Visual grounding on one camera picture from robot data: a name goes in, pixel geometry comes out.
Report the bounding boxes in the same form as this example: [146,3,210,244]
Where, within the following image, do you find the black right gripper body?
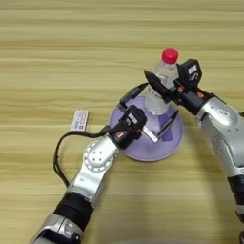
[163,79,215,116]

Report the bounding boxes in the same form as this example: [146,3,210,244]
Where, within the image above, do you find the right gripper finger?
[143,69,173,104]

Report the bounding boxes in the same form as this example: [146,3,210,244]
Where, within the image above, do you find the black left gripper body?
[109,103,160,151]

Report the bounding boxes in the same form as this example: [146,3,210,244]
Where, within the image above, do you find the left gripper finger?
[155,109,180,141]
[119,82,151,110]

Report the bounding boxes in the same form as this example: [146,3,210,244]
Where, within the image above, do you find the clear water bottle red cap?
[144,47,180,116]

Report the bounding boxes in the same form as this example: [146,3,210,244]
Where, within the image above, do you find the red and white small box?
[70,109,91,132]

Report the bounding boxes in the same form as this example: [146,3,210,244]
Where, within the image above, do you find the purple round plate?
[107,94,185,163]

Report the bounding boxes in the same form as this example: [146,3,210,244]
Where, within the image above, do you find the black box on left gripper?
[118,104,149,132]

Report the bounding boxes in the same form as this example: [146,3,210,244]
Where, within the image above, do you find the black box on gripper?
[176,58,203,91]
[118,104,149,132]

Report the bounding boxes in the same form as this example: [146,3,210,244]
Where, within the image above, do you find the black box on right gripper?
[176,58,203,91]

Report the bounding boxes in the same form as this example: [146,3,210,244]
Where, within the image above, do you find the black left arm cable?
[52,125,112,189]

